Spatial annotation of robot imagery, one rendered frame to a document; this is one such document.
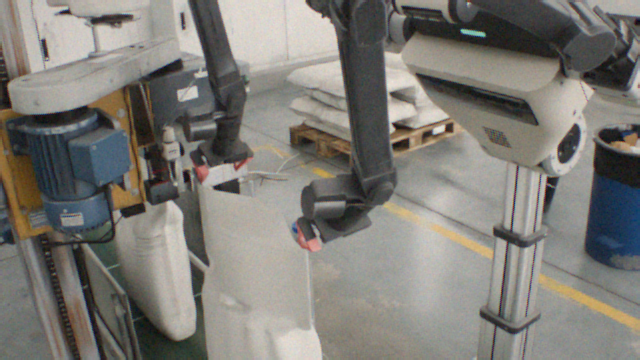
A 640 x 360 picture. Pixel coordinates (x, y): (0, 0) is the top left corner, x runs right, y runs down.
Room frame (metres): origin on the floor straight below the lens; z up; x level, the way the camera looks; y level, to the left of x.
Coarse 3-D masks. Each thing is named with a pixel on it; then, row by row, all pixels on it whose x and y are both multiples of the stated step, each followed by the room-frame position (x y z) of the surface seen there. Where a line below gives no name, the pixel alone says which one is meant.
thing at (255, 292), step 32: (224, 192) 1.38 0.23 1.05; (224, 224) 1.39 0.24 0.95; (256, 224) 1.34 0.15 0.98; (224, 256) 1.20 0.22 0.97; (256, 256) 1.14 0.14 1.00; (288, 256) 1.10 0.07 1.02; (224, 288) 1.22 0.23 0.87; (256, 288) 1.15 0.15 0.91; (288, 288) 1.11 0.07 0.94; (224, 320) 1.22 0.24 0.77; (256, 320) 1.13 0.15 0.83; (288, 320) 1.11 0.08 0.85; (224, 352) 1.24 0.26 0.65; (256, 352) 1.11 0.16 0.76; (288, 352) 1.08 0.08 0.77; (320, 352) 1.14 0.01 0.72
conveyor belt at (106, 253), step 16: (112, 240) 2.38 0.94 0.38; (96, 256) 2.24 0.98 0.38; (112, 256) 2.23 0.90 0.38; (112, 272) 2.10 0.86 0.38; (192, 288) 1.96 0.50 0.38; (144, 320) 1.76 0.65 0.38; (144, 336) 1.67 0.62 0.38; (160, 336) 1.66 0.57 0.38; (192, 336) 1.66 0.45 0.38; (144, 352) 1.58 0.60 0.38; (160, 352) 1.58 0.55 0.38; (176, 352) 1.58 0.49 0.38; (192, 352) 1.57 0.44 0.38
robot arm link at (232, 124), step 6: (222, 114) 1.25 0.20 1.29; (216, 120) 1.24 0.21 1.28; (222, 120) 1.24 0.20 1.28; (228, 120) 1.25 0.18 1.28; (234, 120) 1.25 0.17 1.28; (240, 120) 1.26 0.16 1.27; (216, 126) 1.24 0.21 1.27; (222, 126) 1.25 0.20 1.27; (228, 126) 1.24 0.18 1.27; (234, 126) 1.25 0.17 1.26; (240, 126) 1.27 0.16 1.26; (216, 132) 1.26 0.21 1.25; (222, 132) 1.25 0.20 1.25; (228, 132) 1.25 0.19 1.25; (234, 132) 1.26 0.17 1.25; (222, 138) 1.26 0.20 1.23; (228, 138) 1.26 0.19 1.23; (234, 138) 1.27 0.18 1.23
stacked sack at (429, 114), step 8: (432, 104) 4.60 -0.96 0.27; (424, 112) 4.42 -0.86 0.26; (432, 112) 4.45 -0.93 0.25; (440, 112) 4.48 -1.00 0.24; (400, 120) 4.43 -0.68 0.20; (408, 120) 4.38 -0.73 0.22; (416, 120) 4.34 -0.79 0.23; (424, 120) 4.37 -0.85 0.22; (432, 120) 4.42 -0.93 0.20; (440, 120) 4.48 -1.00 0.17
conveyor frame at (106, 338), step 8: (192, 264) 2.10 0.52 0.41; (200, 264) 2.07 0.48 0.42; (192, 272) 2.11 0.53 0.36; (200, 272) 2.04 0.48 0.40; (200, 280) 2.05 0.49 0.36; (96, 312) 1.76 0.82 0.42; (104, 328) 1.66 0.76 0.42; (104, 336) 1.72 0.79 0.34; (104, 344) 1.75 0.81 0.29; (112, 344) 1.58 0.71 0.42; (112, 352) 1.66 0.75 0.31; (120, 352) 1.53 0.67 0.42
